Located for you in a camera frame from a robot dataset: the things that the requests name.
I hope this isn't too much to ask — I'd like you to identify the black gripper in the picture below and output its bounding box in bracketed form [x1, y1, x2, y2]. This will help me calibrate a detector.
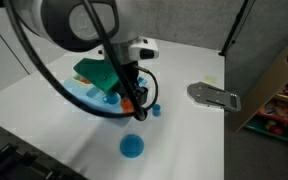
[117, 61, 150, 116]

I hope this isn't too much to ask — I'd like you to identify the orange toy mug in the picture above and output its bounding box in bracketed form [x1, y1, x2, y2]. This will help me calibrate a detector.
[120, 97, 135, 113]

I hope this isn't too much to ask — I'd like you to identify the blue toy mug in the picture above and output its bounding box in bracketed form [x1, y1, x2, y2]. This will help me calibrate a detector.
[102, 93, 119, 105]

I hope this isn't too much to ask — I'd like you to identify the blue toy plate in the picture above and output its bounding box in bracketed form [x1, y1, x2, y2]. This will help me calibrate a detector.
[119, 133, 145, 159]

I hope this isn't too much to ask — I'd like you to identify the grey metal mounting plate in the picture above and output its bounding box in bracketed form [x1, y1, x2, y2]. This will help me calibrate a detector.
[186, 81, 242, 113]

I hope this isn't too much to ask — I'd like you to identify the small blue toy cup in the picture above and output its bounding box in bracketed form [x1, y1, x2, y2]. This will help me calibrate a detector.
[151, 104, 162, 117]

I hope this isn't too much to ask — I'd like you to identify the small orange toy cup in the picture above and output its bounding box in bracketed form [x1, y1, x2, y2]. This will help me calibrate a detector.
[79, 76, 92, 85]

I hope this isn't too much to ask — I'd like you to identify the light blue toy sink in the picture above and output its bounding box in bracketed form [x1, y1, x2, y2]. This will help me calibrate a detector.
[62, 73, 149, 116]

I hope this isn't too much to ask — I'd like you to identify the yellow toy dish rack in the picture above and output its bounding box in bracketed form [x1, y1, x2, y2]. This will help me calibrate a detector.
[72, 73, 92, 86]

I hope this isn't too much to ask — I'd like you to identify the pale yellow paper note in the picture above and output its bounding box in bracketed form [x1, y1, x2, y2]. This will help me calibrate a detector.
[204, 75, 218, 84]

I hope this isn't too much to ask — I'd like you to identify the black tripod pole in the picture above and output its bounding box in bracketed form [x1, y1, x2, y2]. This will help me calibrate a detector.
[218, 0, 252, 57]

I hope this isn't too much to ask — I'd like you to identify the brown cardboard panel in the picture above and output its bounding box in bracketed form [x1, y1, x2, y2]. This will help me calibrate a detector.
[232, 46, 288, 134]

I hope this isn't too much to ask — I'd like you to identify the colourful toy storage shelf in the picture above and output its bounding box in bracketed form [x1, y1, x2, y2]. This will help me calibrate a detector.
[243, 33, 288, 149]

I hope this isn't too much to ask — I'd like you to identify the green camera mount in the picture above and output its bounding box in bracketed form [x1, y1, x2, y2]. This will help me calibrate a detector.
[73, 58, 122, 96]

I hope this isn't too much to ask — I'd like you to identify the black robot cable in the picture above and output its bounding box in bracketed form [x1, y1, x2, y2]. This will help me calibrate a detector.
[2, 0, 160, 122]

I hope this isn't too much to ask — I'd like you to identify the black robot stand frame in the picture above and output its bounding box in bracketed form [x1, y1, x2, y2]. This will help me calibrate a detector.
[0, 116, 85, 180]

